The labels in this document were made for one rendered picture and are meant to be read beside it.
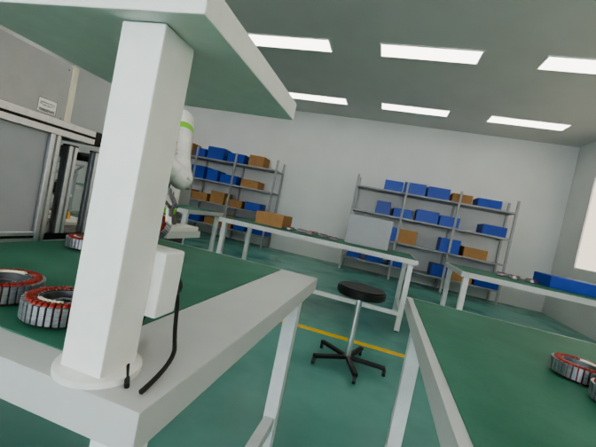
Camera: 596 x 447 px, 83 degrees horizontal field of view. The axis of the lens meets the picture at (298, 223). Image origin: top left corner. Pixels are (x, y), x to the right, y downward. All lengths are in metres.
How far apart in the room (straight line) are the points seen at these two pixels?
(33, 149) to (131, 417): 0.92
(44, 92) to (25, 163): 0.28
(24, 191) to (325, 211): 6.94
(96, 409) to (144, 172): 0.27
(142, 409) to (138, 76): 0.37
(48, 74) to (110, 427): 1.14
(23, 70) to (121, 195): 0.96
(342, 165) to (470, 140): 2.68
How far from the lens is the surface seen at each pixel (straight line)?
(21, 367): 0.55
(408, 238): 7.15
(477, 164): 8.00
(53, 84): 1.42
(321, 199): 7.81
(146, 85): 0.45
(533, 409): 0.75
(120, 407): 0.46
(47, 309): 0.62
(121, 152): 0.45
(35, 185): 1.24
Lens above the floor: 0.99
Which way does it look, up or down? 2 degrees down
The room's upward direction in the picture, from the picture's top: 12 degrees clockwise
